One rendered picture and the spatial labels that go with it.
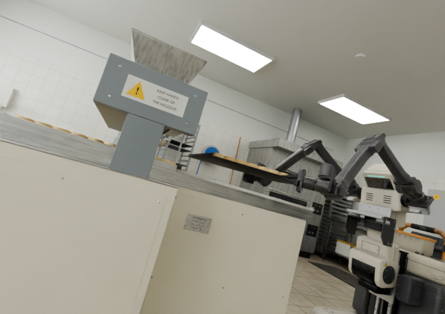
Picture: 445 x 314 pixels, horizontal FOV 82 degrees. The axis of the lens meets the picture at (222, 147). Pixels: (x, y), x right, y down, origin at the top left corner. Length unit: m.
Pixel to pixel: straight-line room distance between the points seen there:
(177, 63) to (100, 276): 0.74
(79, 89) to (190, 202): 4.50
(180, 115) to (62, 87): 4.63
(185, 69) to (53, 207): 0.62
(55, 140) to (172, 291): 0.71
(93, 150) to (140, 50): 0.39
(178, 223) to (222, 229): 0.19
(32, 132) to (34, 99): 4.43
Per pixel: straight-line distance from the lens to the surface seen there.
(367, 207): 1.97
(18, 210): 0.90
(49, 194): 0.87
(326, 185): 1.17
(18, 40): 5.78
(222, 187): 1.13
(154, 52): 1.02
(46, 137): 1.03
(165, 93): 0.88
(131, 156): 0.85
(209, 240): 1.14
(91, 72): 5.44
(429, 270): 2.07
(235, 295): 1.27
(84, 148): 1.01
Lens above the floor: 0.88
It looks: 8 degrees up
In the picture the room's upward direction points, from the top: 16 degrees clockwise
